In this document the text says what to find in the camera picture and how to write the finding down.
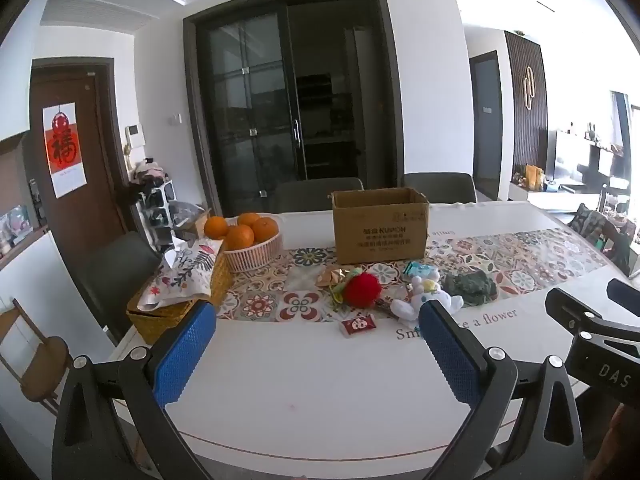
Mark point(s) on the red candy packet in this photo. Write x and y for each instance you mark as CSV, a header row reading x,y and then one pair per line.
x,y
357,326

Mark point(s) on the white printed tablecloth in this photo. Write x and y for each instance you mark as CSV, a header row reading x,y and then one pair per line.
x,y
300,385

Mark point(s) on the grey dining chair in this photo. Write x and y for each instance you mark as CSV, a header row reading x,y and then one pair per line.
x,y
315,195
115,275
440,187

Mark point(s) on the dark green plush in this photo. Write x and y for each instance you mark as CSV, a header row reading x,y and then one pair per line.
x,y
470,287

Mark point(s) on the teal packet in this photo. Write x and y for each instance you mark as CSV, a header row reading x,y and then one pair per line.
x,y
415,267

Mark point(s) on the grey bag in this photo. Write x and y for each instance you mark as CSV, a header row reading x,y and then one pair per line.
x,y
185,212

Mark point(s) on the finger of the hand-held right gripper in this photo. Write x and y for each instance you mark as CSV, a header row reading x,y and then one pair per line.
x,y
570,307
625,295

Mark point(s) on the yellow wicker basket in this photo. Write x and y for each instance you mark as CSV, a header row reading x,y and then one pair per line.
x,y
150,322

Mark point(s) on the yellow bag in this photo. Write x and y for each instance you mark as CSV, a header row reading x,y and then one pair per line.
x,y
534,177

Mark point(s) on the white plush dog toy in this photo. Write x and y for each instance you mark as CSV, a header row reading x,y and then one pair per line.
x,y
425,290

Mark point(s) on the white television cabinet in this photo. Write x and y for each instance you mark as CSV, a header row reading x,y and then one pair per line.
x,y
540,200

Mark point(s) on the white ribbed basket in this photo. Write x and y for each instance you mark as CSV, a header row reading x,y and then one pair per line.
x,y
250,257

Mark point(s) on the red pompom plush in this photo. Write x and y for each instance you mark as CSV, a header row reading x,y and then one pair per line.
x,y
361,290

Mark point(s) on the television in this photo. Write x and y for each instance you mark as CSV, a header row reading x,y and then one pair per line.
x,y
570,155

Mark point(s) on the dark glass sliding door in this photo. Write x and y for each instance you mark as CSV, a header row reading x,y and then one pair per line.
x,y
250,110

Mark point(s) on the patterned table runner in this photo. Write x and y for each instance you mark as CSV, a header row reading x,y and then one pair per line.
x,y
300,305

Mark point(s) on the gold wall ornament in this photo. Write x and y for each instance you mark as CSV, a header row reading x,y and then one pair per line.
x,y
528,87

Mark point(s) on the dark grey door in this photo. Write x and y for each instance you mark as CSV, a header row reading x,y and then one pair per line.
x,y
485,135

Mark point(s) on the pile of clothes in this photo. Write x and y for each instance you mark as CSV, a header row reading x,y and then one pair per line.
x,y
148,171

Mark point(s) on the brown door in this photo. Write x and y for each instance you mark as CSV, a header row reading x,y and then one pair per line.
x,y
100,160

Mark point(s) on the white intercom panel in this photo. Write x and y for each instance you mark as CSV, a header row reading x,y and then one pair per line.
x,y
135,135

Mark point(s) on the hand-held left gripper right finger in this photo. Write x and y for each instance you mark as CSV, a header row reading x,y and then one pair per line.
x,y
450,355

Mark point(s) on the red and white wall poster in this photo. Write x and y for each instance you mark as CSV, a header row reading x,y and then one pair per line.
x,y
62,145

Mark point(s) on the chair with patterned cushion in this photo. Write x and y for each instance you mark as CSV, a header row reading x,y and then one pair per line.
x,y
595,230

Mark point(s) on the floral cloth bag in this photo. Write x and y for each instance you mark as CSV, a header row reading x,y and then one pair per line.
x,y
185,270

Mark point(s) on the wooden chair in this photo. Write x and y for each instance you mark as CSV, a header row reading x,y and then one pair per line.
x,y
45,360

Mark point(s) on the gold wrapper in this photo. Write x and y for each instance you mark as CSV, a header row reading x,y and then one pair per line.
x,y
332,276

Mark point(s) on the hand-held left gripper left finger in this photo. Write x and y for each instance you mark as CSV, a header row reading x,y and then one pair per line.
x,y
185,355

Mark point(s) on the white shoe rack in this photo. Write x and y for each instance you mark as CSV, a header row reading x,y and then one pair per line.
x,y
157,200

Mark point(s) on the pile of oranges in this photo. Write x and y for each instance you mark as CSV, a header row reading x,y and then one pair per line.
x,y
240,236

